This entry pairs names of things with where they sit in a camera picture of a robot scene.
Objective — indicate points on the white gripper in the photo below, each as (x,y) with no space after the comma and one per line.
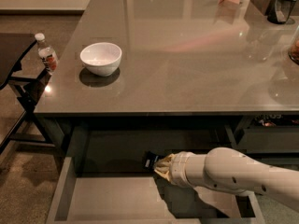
(177,169)

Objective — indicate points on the dark blue rxbar wrapper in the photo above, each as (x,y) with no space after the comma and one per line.
(150,159)

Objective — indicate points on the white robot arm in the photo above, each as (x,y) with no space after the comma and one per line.
(226,170)

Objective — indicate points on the grey open top drawer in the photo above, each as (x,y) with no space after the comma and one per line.
(104,181)

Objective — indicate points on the grey lower side drawers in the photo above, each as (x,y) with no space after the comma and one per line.
(274,142)

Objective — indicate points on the white ceramic bowl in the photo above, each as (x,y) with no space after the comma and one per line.
(102,59)

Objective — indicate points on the dark folding chair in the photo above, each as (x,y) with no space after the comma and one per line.
(13,48)

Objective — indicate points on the clear plastic water bottle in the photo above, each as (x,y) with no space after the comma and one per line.
(46,53)

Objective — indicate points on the glass jar with snacks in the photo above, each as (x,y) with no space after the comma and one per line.
(294,48)

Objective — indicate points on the black utensil holder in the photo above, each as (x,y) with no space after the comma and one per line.
(281,11)

